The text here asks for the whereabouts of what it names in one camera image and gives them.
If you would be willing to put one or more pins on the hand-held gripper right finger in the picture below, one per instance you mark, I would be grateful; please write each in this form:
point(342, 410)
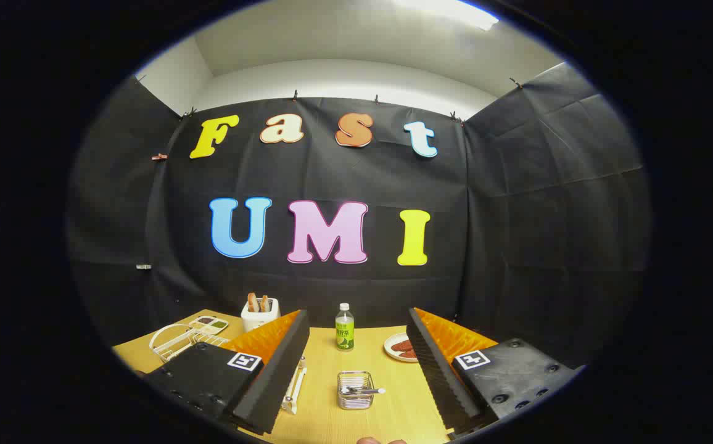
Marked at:
point(440, 376)

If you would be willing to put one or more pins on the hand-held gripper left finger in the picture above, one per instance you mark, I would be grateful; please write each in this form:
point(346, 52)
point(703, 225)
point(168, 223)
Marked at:
point(273, 382)

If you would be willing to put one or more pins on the white round dish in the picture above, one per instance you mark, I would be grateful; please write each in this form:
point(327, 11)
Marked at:
point(389, 348)

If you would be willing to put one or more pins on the brown meat piece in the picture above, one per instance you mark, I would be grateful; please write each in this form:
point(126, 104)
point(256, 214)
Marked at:
point(401, 345)
point(409, 354)

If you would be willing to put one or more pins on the white toaster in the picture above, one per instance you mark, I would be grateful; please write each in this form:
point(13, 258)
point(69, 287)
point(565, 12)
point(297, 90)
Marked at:
point(258, 322)

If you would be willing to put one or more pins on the toasted bread slice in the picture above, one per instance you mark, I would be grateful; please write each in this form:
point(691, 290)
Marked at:
point(252, 303)
point(264, 303)

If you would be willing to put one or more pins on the white divided tray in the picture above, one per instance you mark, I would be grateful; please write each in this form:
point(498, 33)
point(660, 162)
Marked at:
point(208, 325)

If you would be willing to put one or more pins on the green label drink bottle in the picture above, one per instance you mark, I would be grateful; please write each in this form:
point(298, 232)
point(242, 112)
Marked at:
point(345, 330)

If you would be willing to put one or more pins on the black backdrop cloth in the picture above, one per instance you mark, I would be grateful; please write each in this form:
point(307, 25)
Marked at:
point(517, 216)

